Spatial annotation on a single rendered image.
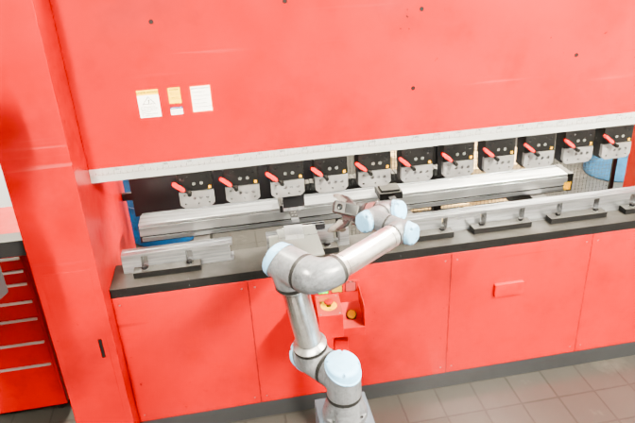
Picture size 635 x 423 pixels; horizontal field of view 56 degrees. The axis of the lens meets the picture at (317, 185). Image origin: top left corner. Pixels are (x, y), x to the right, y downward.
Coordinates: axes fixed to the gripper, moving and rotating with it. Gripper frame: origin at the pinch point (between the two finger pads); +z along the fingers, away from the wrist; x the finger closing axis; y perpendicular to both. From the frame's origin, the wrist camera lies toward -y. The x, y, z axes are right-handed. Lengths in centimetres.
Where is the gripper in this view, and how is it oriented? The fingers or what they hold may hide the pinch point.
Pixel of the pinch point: (329, 212)
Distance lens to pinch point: 233.0
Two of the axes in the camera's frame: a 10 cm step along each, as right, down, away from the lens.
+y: 7.2, 2.9, 6.3
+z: -6.7, 0.8, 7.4
